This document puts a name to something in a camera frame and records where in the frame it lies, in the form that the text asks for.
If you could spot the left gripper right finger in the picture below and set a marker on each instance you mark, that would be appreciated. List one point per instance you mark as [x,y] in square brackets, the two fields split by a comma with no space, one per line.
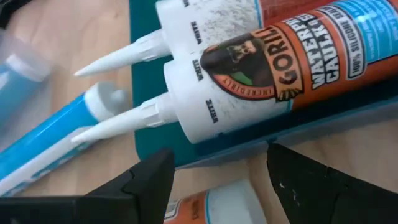
[326,199]

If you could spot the clear plastic bin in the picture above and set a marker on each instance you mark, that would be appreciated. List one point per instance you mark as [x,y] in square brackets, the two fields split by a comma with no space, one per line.
[46,93]

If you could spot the blue plastic tray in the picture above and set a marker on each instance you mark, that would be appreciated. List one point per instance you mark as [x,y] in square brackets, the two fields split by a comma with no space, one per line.
[149,146]

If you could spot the blue silicone sealant tube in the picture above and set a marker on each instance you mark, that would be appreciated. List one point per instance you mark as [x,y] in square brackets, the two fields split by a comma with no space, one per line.
[56,127]
[15,93]

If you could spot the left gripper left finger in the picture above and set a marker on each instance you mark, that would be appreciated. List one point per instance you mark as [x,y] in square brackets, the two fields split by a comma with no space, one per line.
[133,202]

